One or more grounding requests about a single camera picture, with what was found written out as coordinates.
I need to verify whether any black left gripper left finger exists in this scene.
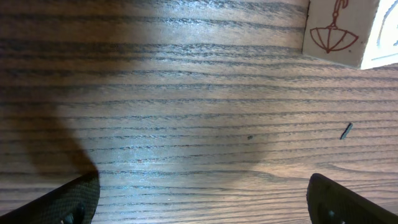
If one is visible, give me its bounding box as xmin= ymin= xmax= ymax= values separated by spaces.
xmin=1 ymin=171 xmax=100 ymax=224

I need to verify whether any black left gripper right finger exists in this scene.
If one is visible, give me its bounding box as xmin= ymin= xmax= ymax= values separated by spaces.
xmin=306 ymin=173 xmax=397 ymax=224

